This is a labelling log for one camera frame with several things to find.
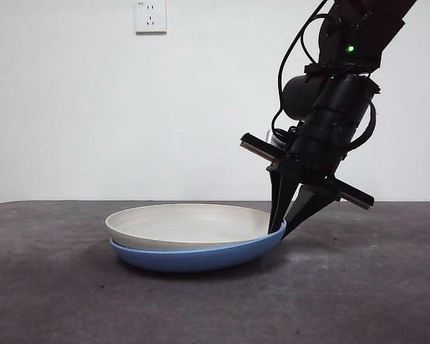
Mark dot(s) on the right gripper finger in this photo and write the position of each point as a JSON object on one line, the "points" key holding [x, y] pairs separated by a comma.
{"points": [[280, 200], [306, 208]]}

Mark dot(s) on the white round plate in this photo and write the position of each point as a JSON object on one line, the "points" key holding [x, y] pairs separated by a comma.
{"points": [[186, 225]]}

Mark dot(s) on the blue round plate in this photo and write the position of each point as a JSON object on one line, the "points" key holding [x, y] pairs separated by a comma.
{"points": [[186, 259]]}

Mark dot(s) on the pale grey camera box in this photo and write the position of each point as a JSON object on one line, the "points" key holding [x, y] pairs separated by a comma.
{"points": [[273, 138]]}

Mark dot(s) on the white wall socket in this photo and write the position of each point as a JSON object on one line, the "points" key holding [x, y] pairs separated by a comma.
{"points": [[151, 19]]}

